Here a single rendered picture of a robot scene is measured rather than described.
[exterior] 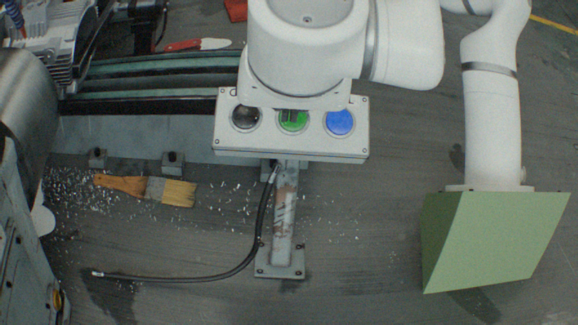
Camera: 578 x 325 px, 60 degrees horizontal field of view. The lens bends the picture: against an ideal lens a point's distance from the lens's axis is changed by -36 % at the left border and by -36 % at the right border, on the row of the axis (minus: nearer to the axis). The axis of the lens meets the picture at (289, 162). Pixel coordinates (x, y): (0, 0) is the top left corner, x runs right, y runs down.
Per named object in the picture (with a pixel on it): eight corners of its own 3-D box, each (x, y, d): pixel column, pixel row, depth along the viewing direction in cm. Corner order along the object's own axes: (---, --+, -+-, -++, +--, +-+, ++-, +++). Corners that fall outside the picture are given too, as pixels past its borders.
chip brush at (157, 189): (91, 189, 108) (91, 186, 107) (97, 170, 112) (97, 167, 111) (194, 209, 108) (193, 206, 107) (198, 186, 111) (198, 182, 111)
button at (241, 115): (231, 131, 83) (230, 128, 81) (233, 104, 83) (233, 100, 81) (258, 132, 83) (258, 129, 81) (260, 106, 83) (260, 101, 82)
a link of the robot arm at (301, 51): (361, 17, 58) (255, 4, 58) (379, -35, 45) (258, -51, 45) (360, 104, 57) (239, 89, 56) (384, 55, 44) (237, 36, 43)
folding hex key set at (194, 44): (163, 59, 137) (163, 52, 136) (162, 52, 139) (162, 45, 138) (202, 51, 139) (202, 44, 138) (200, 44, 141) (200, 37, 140)
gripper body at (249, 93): (357, 26, 60) (346, 59, 71) (242, 17, 60) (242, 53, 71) (360, 102, 59) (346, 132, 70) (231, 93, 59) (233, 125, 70)
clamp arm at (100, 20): (108, 10, 117) (69, 80, 99) (108, -1, 115) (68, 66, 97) (121, 8, 118) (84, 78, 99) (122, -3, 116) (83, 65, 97)
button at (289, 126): (277, 133, 83) (277, 129, 81) (279, 106, 83) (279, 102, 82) (305, 135, 83) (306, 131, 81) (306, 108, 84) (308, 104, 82)
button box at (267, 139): (213, 156, 86) (210, 146, 81) (219, 96, 87) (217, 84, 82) (364, 165, 87) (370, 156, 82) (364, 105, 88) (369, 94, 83)
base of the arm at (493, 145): (510, 193, 106) (509, 93, 107) (549, 192, 87) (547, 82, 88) (430, 193, 104) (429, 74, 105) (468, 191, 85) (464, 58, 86)
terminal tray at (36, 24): (5, 44, 96) (3, 15, 92) (24, 18, 104) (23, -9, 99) (45, 38, 97) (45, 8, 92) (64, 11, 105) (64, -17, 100)
